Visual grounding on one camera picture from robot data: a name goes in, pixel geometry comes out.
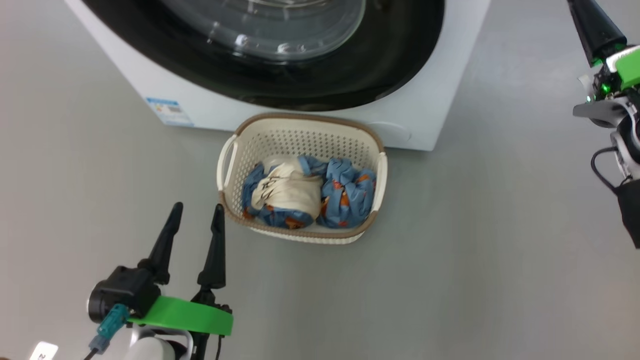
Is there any black glass washing machine door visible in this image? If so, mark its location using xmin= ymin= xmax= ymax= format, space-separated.
xmin=82 ymin=0 xmax=446 ymax=112

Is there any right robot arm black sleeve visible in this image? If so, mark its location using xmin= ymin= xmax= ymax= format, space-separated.
xmin=611 ymin=90 xmax=640 ymax=250

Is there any blue energy label sticker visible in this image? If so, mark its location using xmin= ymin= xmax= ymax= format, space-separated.
xmin=146 ymin=97 xmax=195 ymax=127

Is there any white label tag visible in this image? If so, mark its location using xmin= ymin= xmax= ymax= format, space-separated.
xmin=30 ymin=341 xmax=59 ymax=360

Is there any white washing machine body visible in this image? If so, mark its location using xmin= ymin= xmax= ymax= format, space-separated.
xmin=65 ymin=0 xmax=491 ymax=152

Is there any teal plug camera cable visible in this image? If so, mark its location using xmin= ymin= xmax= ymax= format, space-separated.
xmin=82 ymin=304 xmax=130 ymax=360

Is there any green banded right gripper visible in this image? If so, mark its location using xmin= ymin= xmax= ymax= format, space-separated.
xmin=567 ymin=0 xmax=640 ymax=103

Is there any round white filter cover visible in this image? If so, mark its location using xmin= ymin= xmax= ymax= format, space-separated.
xmin=367 ymin=121 xmax=412 ymax=146

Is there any blue cartoon print garment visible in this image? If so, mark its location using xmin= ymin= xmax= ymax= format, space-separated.
xmin=241 ymin=155 xmax=326 ymax=230
xmin=316 ymin=157 xmax=377 ymax=229

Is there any cream perforated laundry basket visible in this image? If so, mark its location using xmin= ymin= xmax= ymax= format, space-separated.
xmin=216 ymin=112 xmax=389 ymax=245

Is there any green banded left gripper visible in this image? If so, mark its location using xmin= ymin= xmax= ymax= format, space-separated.
xmin=127 ymin=202 xmax=234 ymax=360

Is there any cream garment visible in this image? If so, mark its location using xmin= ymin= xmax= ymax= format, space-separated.
xmin=250 ymin=159 xmax=325 ymax=220

